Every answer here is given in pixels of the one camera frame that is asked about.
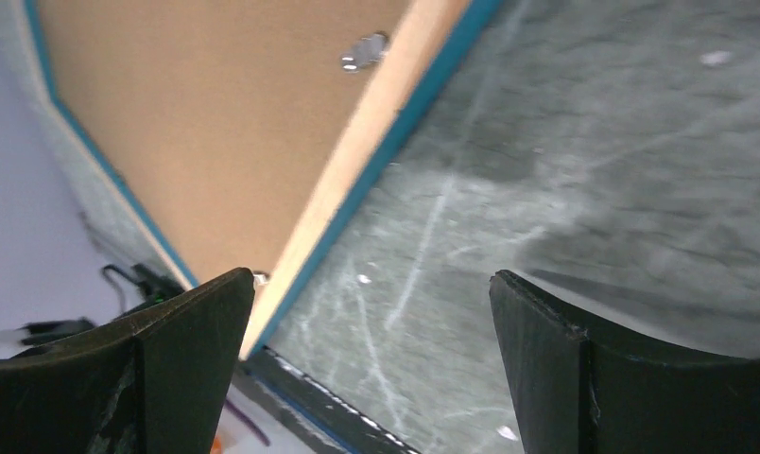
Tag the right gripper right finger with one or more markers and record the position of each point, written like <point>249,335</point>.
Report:
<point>582,384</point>

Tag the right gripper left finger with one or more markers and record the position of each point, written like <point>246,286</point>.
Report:
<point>153,381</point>

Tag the blue picture frame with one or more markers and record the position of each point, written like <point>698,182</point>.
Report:
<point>408,67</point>

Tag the brown backing board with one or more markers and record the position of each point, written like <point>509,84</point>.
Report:
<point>219,115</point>

